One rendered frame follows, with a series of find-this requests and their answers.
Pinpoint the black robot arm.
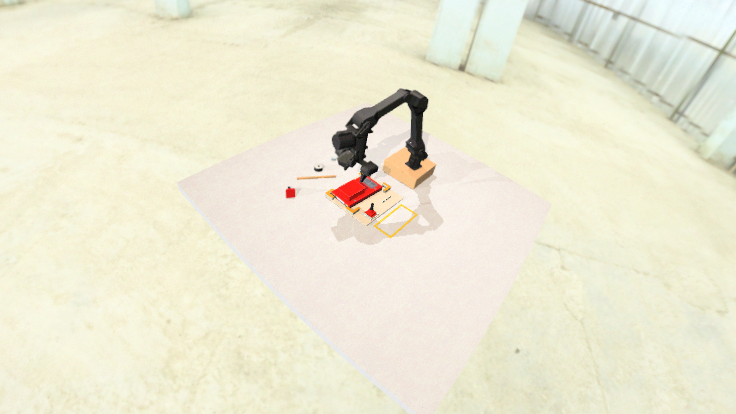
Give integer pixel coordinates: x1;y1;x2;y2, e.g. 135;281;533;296
332;88;428;171

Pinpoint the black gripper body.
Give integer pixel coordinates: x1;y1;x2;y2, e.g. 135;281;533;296
334;146;378;176

